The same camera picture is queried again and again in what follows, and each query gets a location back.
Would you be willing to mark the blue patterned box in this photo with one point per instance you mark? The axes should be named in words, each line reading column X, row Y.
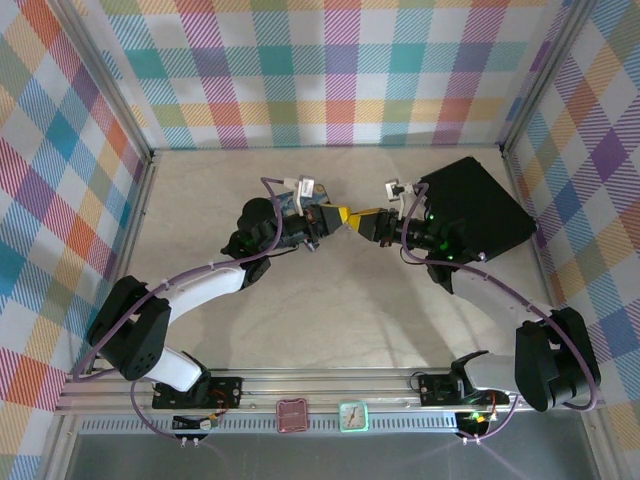
column 287, row 200

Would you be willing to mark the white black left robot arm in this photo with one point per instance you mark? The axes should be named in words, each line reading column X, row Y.
column 210, row 287

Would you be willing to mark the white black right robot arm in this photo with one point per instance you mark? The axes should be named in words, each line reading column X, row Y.
column 490, row 295

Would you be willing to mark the black hard case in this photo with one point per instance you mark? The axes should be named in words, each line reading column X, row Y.
column 480, row 200

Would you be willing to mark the teal square clock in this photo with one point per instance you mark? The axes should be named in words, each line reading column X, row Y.
column 353, row 417

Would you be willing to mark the slotted metal strip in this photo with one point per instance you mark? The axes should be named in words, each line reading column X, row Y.
column 250, row 425

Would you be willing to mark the aluminium side rail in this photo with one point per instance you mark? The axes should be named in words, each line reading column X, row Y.
column 125, row 250
column 541, row 280

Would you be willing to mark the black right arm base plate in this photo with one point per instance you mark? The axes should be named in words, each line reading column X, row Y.
column 430, row 387

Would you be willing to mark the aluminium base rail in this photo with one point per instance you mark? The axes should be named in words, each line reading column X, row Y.
column 325, row 385

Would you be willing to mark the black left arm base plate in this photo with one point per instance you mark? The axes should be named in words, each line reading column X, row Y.
column 227, row 387

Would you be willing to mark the aluminium frame post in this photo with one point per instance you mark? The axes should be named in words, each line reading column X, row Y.
column 107, row 75
column 544, row 75

